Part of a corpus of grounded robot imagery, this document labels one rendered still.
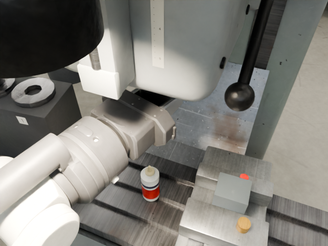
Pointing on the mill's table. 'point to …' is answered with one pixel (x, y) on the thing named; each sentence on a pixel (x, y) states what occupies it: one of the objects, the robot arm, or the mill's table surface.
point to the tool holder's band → (151, 94)
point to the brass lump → (243, 225)
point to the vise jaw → (219, 226)
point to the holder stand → (34, 112)
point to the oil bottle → (150, 183)
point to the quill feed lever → (249, 63)
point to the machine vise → (257, 194)
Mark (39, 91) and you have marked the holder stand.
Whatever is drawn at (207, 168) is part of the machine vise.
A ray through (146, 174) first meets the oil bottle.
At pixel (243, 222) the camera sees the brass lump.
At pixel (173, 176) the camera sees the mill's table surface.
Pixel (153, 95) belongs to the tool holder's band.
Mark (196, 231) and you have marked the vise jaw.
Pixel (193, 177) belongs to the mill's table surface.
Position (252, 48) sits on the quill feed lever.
